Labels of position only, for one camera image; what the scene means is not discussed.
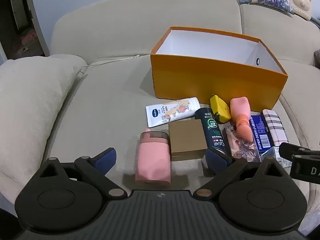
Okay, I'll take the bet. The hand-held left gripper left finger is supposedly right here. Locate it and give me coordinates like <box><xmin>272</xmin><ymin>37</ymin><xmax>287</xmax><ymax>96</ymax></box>
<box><xmin>37</xmin><ymin>147</ymin><xmax>128</xmax><ymax>200</ymax></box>

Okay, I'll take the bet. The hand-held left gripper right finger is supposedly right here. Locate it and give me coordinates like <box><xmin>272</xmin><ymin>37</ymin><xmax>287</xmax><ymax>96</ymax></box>
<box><xmin>194</xmin><ymin>148</ymin><xmax>285</xmax><ymax>200</ymax></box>

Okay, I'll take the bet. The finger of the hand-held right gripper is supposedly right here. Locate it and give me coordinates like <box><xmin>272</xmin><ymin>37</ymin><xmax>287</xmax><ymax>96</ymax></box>
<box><xmin>279</xmin><ymin>142</ymin><xmax>320</xmax><ymax>160</ymax></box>

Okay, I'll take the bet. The small white box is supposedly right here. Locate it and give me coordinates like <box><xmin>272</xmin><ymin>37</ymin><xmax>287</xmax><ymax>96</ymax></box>
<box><xmin>260</xmin><ymin>146</ymin><xmax>293</xmax><ymax>168</ymax></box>

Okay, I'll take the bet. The brown patterned card box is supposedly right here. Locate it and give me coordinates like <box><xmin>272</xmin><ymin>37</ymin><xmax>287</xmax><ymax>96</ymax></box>
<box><xmin>222</xmin><ymin>126</ymin><xmax>260</xmax><ymax>160</ymax></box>

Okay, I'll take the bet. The dark green shampoo bottle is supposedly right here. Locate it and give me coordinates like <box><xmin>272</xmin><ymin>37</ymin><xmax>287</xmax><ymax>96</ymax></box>
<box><xmin>194</xmin><ymin>107</ymin><xmax>229</xmax><ymax>157</ymax></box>

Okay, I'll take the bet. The blue rectangular box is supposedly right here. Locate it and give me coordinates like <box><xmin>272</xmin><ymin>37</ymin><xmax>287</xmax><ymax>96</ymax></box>
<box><xmin>249</xmin><ymin>114</ymin><xmax>275</xmax><ymax>157</ymax></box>

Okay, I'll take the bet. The brown cardboard box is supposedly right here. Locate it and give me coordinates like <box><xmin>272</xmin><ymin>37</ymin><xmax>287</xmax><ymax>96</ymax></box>
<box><xmin>168</xmin><ymin>119</ymin><xmax>208</xmax><ymax>162</ymax></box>

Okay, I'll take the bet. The pink cup with grey lid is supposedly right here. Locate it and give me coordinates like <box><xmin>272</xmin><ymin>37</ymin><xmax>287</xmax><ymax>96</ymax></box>
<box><xmin>135</xmin><ymin>128</ymin><xmax>172</xmax><ymax>187</ymax></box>

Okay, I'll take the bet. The yellow tape measure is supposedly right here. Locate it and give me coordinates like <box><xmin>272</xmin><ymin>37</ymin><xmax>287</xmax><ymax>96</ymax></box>
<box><xmin>209</xmin><ymin>94</ymin><xmax>232</xmax><ymax>124</ymax></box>

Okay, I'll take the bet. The small pink bottle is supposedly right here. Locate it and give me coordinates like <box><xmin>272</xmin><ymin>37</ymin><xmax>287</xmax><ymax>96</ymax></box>
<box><xmin>229</xmin><ymin>97</ymin><xmax>253</xmax><ymax>143</ymax></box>

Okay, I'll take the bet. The white lotion tube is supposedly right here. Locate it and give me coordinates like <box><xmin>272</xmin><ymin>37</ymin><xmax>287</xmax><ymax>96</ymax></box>
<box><xmin>146</xmin><ymin>97</ymin><xmax>200</xmax><ymax>128</ymax></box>

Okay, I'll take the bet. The orange cardboard box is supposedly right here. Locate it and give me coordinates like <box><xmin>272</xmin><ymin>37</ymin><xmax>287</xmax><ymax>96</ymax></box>
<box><xmin>150</xmin><ymin>26</ymin><xmax>288</xmax><ymax>108</ymax></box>

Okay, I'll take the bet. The beige sofa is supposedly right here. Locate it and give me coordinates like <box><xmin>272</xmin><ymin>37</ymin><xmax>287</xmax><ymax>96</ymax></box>
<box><xmin>0</xmin><ymin>0</ymin><xmax>320</xmax><ymax>230</ymax></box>

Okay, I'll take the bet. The pink cloth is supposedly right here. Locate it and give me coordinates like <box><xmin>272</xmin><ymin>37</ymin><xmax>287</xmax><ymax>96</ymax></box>
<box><xmin>21</xmin><ymin>29</ymin><xmax>38</xmax><ymax>46</ymax></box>

